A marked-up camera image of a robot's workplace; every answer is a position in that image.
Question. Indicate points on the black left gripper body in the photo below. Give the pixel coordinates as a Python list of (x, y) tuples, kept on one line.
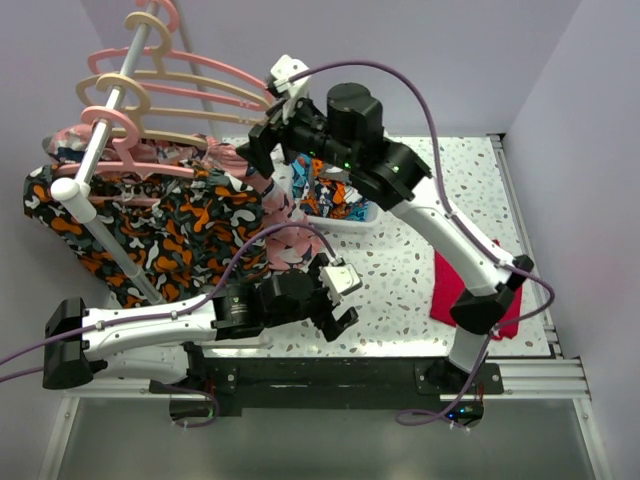
[(320, 306)]

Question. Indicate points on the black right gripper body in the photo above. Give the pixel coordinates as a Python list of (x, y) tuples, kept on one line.
[(306, 132)]

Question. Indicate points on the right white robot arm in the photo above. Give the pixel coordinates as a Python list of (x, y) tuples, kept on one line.
[(349, 134)]

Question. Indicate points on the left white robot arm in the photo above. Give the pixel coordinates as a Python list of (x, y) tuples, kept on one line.
[(164, 342)]

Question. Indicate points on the pink hanger rear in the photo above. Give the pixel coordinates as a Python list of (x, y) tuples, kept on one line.
[(182, 73)]

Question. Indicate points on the pink hanger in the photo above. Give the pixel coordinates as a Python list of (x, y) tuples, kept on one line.
[(112, 125), (182, 73)]

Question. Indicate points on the camouflage orange black shorts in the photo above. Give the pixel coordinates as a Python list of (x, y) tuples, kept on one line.
[(182, 232)]

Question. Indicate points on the pink hanger front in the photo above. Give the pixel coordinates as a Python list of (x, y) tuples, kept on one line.
[(112, 125)]

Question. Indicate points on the blue orange patterned garment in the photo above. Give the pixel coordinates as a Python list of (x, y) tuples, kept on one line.
[(323, 191)]

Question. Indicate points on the white plastic basket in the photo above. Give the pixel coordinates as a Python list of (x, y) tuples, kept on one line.
[(284, 178)]

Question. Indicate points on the red folded cloth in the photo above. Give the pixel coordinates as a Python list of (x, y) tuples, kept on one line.
[(447, 289)]

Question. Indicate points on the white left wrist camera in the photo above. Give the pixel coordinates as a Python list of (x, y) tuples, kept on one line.
[(340, 278)]

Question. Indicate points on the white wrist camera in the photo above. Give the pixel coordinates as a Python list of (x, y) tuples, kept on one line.
[(340, 278), (287, 80)]

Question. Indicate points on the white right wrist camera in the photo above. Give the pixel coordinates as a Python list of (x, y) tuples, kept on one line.
[(287, 80)]

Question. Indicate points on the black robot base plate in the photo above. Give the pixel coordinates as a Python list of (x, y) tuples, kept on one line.
[(228, 386)]

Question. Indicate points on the white clothes rack rail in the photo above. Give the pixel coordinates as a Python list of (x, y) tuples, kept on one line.
[(73, 188)]

